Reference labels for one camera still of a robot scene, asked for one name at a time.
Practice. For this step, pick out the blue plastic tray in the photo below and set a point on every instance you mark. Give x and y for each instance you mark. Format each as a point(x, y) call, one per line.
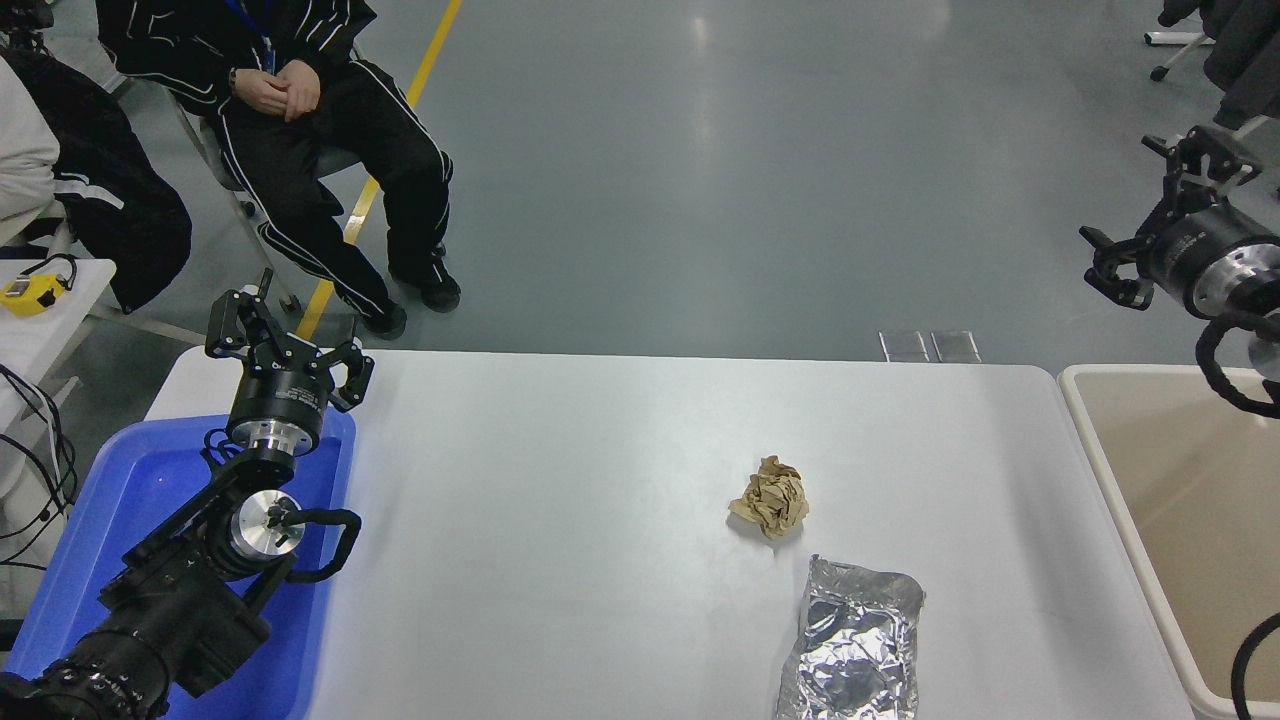
point(130, 480)

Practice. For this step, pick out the black equipment on cart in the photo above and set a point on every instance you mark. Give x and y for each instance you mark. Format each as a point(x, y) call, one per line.
point(25, 20)

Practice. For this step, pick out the seated person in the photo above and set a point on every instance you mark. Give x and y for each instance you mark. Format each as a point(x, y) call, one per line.
point(300, 170)

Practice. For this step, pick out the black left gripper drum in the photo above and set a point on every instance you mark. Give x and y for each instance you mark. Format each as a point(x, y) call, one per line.
point(280, 398)

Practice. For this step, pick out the clear floor plate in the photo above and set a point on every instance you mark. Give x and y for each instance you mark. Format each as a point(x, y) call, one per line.
point(956, 346)
point(904, 346)

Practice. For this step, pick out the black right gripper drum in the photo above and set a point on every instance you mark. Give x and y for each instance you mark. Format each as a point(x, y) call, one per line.
point(1205, 245)

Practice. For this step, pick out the seated person's right hand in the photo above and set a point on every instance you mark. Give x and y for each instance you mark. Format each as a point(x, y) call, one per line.
point(262, 93)

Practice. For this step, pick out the crumpled silver foil tray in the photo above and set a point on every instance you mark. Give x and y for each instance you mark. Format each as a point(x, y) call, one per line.
point(855, 640)

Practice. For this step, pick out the white wheeled chair base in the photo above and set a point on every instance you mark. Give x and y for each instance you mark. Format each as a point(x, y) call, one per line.
point(1180, 42)

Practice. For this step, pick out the large pale bin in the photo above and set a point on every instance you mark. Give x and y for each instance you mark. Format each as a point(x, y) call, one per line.
point(1180, 530)

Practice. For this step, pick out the person with black jacket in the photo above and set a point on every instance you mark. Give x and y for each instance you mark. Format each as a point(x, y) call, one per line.
point(110, 200)

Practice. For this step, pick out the yellow handheld device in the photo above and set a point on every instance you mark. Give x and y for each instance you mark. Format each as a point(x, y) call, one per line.
point(28, 295)

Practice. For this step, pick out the grey metal chair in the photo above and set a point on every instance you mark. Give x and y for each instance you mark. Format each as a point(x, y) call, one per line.
point(335, 160)

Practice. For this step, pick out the small white side table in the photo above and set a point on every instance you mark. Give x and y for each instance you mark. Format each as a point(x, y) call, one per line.
point(40, 340)

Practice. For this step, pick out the dark hanging coat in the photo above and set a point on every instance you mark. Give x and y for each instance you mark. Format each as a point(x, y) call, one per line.
point(1245, 50)

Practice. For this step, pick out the crumpled tan paper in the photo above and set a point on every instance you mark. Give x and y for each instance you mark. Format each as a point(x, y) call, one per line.
point(770, 498)

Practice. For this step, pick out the seated person's left hand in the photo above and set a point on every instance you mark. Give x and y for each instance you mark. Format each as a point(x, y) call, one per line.
point(304, 90)

